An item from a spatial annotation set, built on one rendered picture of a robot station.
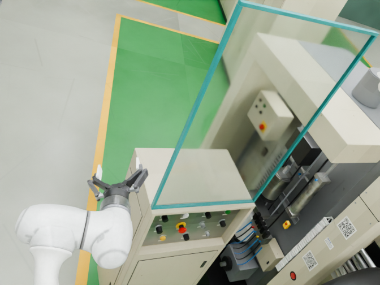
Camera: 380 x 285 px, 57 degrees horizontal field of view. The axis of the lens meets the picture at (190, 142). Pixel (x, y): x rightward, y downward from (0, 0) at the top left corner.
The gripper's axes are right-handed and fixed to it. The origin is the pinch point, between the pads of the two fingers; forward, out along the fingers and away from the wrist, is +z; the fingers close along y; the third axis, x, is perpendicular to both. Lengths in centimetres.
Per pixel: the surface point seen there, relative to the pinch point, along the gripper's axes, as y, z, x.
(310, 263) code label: 72, 2, -78
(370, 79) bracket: 119, 46, -10
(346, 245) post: 84, -7, -58
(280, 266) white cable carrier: 62, 16, -96
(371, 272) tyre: 90, -16, -66
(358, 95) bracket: 115, 48, -19
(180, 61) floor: 45, 400, -108
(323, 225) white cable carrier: 80, 7, -60
